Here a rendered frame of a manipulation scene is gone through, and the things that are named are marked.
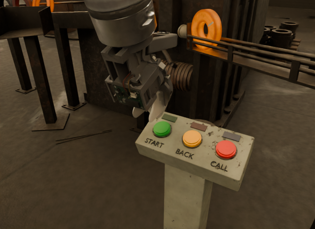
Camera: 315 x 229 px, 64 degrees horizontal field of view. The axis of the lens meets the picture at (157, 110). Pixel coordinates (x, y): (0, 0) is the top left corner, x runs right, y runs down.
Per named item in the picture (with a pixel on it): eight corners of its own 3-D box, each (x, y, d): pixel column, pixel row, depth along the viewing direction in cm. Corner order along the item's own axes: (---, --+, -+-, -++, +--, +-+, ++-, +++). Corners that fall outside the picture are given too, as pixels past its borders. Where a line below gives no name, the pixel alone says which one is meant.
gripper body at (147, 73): (113, 104, 46) (89, 48, 38) (137, 74, 51) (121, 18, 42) (149, 115, 43) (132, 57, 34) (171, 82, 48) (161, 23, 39)
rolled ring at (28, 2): (24, -10, 166) (28, -11, 169) (8, -6, 176) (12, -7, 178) (34, 19, 174) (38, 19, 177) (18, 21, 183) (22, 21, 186)
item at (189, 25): (200, 47, 113) (201, 21, 108) (201, 47, 112) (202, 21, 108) (186, 49, 110) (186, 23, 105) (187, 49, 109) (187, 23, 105)
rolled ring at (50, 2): (29, -4, 172) (33, -3, 175) (34, 23, 172) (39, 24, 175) (46, -15, 163) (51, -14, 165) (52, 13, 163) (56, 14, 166)
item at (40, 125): (33, 115, 180) (2, 6, 144) (71, 113, 182) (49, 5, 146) (22, 132, 163) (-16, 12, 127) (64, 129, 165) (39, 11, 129)
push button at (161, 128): (159, 123, 62) (158, 118, 60) (174, 127, 60) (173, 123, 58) (151, 135, 59) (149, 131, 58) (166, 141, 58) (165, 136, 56)
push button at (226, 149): (219, 141, 55) (219, 137, 54) (238, 148, 53) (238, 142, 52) (213, 156, 53) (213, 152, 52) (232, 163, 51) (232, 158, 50)
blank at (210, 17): (203, 54, 108) (197, 56, 107) (193, 19, 109) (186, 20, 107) (227, 40, 94) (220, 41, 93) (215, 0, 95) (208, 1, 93)
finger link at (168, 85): (150, 103, 51) (141, 69, 45) (154, 97, 52) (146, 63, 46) (171, 109, 49) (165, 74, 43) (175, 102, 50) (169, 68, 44)
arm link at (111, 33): (112, -13, 40) (167, -10, 35) (121, 16, 43) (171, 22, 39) (75, 16, 35) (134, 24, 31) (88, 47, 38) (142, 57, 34)
